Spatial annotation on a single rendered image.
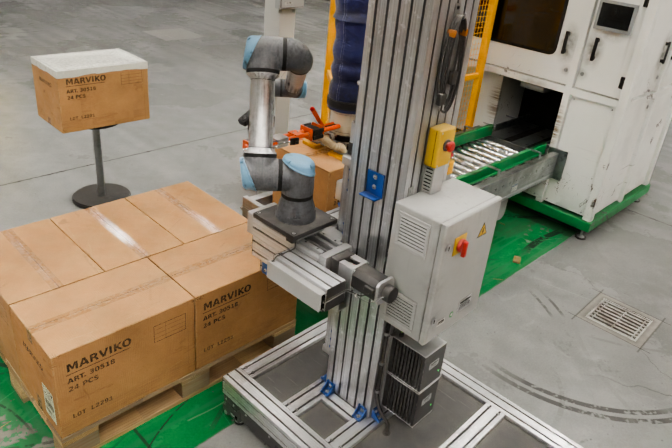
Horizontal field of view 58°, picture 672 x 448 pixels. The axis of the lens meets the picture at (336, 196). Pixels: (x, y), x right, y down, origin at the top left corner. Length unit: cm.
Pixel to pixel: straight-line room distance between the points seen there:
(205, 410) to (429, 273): 136
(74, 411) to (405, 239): 144
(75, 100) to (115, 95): 26
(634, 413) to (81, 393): 252
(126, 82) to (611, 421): 343
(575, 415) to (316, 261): 166
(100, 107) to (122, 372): 209
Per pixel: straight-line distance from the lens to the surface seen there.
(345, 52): 293
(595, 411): 334
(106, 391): 266
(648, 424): 341
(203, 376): 294
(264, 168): 210
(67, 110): 415
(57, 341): 250
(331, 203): 293
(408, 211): 196
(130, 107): 433
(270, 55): 212
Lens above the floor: 209
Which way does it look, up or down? 26 degrees down
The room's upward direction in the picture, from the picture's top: 6 degrees clockwise
